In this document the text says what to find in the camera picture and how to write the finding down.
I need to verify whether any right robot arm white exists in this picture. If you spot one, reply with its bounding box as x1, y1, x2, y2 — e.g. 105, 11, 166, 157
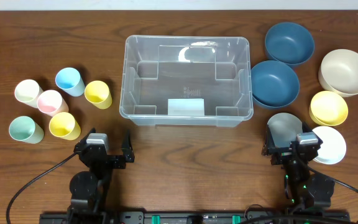
262, 123, 335, 215

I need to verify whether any clear plastic storage container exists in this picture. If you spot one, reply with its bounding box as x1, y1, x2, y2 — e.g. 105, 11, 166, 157
119, 35, 254, 128

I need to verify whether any pink cup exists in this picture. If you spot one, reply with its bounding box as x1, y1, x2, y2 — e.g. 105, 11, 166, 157
37, 90, 69, 116

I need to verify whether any small white bowl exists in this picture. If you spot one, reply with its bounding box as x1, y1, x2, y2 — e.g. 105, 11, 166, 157
313, 126, 347, 165

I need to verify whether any dark blue bowl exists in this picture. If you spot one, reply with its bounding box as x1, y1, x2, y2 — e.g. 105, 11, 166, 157
264, 22, 315, 68
251, 60, 300, 109

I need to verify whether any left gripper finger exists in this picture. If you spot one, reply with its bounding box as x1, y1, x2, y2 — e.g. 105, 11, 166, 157
121, 131, 135, 163
76, 128, 96, 148

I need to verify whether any yellow cup right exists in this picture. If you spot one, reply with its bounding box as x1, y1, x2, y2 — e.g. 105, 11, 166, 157
85, 80, 112, 110

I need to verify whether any large beige bowl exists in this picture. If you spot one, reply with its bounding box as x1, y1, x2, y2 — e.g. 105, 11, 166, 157
318, 49, 358, 98

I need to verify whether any small grey-blue bowl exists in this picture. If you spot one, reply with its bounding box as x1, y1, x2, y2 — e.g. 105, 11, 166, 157
267, 113, 303, 147

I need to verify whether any white label in container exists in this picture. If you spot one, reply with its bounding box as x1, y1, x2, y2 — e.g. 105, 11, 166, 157
168, 98, 204, 116

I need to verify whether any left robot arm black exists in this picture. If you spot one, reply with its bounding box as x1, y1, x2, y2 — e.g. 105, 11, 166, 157
70, 128, 135, 215

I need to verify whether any yellow cup front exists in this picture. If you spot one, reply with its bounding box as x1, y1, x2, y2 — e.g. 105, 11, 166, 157
49, 112, 81, 141

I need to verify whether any mint green cup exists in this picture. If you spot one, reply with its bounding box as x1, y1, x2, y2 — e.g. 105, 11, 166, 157
9, 116, 44, 144

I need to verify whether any dark blue bowl front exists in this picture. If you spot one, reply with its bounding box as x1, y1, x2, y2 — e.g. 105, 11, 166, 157
251, 60, 300, 109

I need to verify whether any light blue cup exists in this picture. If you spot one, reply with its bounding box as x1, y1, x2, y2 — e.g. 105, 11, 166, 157
55, 67, 85, 96

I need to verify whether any small yellow bowl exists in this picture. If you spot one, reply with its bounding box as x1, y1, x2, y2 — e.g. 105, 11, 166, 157
309, 91, 349, 126

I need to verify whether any left black cable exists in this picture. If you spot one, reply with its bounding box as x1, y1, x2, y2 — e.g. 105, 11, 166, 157
6, 152, 78, 224

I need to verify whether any cream white cup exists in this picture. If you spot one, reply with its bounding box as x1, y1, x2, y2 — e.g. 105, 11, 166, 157
14, 79, 44, 108

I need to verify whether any yellow cup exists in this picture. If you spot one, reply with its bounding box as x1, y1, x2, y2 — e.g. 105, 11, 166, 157
85, 80, 112, 110
49, 112, 81, 141

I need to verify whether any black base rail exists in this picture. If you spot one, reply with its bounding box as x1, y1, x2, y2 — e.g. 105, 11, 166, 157
39, 209, 350, 224

